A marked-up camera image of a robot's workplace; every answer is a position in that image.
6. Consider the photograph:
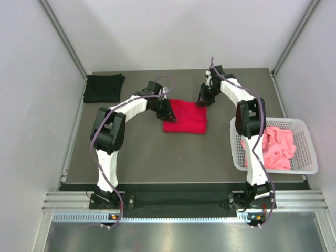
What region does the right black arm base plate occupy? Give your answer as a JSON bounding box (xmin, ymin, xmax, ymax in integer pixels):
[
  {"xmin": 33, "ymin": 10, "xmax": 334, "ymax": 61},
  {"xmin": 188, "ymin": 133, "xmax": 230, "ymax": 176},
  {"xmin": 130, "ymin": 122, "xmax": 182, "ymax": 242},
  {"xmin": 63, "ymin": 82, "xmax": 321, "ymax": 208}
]
[{"xmin": 228, "ymin": 191, "xmax": 275, "ymax": 211}]

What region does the folded black t shirt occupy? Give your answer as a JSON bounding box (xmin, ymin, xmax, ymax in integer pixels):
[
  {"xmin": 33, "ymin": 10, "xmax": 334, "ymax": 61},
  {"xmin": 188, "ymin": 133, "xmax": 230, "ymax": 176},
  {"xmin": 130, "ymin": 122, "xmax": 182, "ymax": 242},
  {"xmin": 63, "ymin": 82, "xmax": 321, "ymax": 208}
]
[{"xmin": 83, "ymin": 73, "xmax": 125, "ymax": 103}]

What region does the red polo t shirt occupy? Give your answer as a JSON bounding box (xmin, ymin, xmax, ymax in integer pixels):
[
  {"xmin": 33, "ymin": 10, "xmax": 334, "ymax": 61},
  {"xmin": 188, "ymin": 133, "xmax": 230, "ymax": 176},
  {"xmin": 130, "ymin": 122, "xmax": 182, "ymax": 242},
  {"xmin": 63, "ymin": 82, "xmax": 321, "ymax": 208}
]
[{"xmin": 163, "ymin": 99, "xmax": 207, "ymax": 134}]

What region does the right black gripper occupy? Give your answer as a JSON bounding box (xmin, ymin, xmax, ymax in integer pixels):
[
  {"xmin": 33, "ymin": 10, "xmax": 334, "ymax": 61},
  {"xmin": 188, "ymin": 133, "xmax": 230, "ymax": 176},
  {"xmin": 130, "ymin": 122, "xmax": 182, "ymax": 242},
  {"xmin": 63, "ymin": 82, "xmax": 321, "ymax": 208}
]
[{"xmin": 195, "ymin": 83, "xmax": 220, "ymax": 108}]

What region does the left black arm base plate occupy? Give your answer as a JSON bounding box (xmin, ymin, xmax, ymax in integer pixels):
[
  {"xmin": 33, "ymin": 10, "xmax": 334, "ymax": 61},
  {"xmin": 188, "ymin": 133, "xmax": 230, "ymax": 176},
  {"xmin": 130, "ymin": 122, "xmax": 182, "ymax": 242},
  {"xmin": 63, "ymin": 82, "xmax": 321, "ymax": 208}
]
[{"xmin": 89, "ymin": 193, "xmax": 134, "ymax": 211}]

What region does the white perforated plastic basket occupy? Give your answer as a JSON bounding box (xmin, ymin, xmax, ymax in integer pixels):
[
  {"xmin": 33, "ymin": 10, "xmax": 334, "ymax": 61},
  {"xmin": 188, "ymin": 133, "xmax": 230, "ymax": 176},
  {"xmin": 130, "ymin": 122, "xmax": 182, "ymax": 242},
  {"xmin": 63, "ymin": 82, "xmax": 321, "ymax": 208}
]
[{"xmin": 230, "ymin": 117, "xmax": 318, "ymax": 175}]

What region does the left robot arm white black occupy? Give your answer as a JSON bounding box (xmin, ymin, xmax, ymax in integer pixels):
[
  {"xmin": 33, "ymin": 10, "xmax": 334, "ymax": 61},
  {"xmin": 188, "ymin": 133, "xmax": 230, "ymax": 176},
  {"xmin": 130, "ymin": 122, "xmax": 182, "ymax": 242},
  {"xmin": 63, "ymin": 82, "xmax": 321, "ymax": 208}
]
[{"xmin": 90, "ymin": 81, "xmax": 177, "ymax": 209}]

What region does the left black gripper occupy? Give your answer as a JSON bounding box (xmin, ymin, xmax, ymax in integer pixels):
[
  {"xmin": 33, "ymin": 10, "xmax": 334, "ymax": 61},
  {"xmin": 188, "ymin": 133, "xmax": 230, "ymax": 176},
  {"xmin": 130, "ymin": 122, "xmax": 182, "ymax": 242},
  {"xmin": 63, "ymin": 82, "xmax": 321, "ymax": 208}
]
[{"xmin": 150, "ymin": 97, "xmax": 176, "ymax": 122}]

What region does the pink crumpled t shirt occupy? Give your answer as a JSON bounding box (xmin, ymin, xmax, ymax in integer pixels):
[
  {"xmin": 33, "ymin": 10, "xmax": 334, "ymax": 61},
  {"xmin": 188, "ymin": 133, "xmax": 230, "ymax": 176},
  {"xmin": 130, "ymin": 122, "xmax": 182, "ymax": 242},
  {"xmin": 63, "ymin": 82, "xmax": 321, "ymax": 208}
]
[{"xmin": 256, "ymin": 126, "xmax": 296, "ymax": 171}]

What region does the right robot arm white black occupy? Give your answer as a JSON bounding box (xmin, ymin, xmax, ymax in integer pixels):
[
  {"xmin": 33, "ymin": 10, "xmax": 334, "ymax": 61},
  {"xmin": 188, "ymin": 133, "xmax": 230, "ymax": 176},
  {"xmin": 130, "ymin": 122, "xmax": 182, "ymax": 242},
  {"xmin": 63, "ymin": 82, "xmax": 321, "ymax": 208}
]
[{"xmin": 196, "ymin": 65, "xmax": 272, "ymax": 208}]

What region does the slotted grey cable duct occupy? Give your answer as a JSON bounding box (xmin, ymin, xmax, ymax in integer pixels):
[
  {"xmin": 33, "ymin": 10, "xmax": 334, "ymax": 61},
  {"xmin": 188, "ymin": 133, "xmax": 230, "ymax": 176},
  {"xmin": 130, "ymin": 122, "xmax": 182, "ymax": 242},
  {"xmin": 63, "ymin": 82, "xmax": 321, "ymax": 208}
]
[{"xmin": 52, "ymin": 212, "xmax": 250, "ymax": 223}]

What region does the aluminium corner post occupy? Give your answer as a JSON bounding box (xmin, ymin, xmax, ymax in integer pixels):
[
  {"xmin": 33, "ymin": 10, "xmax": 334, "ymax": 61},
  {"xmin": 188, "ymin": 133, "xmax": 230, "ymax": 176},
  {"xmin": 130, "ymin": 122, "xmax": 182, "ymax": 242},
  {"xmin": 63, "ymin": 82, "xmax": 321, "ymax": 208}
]
[
  {"xmin": 270, "ymin": 0, "xmax": 321, "ymax": 78},
  {"xmin": 37, "ymin": 0, "xmax": 87, "ymax": 78}
]

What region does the right aluminium corner post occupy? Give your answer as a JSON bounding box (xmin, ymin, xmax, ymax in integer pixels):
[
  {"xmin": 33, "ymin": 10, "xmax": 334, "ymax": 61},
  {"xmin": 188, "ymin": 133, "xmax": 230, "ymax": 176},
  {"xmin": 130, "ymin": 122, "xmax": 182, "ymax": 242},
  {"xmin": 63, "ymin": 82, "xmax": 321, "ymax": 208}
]
[{"xmin": 270, "ymin": 0, "xmax": 321, "ymax": 78}]

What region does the left aluminium corner post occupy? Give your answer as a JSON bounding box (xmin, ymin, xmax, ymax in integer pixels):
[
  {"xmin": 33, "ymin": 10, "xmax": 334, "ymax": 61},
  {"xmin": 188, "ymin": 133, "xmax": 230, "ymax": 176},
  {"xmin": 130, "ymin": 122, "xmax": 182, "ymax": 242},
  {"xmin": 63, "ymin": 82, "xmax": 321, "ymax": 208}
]
[{"xmin": 37, "ymin": 0, "xmax": 87, "ymax": 78}]

